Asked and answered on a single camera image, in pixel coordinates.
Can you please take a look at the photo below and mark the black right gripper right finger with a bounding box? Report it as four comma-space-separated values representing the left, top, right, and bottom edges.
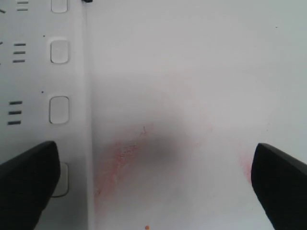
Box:
251, 143, 307, 230

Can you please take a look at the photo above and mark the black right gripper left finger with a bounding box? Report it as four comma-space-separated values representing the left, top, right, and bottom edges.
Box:
0, 141, 60, 230

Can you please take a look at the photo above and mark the white power strip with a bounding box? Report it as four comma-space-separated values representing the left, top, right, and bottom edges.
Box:
0, 0, 94, 230

